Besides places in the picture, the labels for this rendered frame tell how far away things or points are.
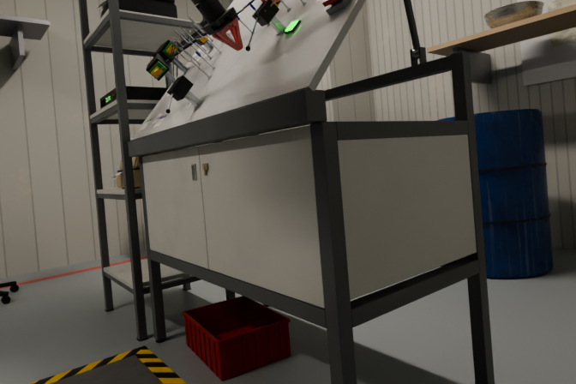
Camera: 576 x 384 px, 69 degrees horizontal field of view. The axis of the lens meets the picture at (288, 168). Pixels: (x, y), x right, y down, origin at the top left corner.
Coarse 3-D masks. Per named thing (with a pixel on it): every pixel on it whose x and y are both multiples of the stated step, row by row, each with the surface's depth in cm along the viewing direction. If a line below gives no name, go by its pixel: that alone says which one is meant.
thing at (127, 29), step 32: (96, 32) 202; (128, 32) 210; (160, 32) 214; (192, 32) 218; (96, 128) 226; (128, 128) 182; (96, 160) 225; (128, 160) 181; (96, 192) 225; (128, 192) 181; (128, 224) 183; (128, 288) 191
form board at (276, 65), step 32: (256, 0) 171; (288, 0) 136; (352, 0) 96; (256, 32) 139; (320, 32) 98; (224, 64) 143; (256, 64) 117; (288, 64) 99; (320, 64) 86; (224, 96) 120; (256, 96) 101; (160, 128) 152
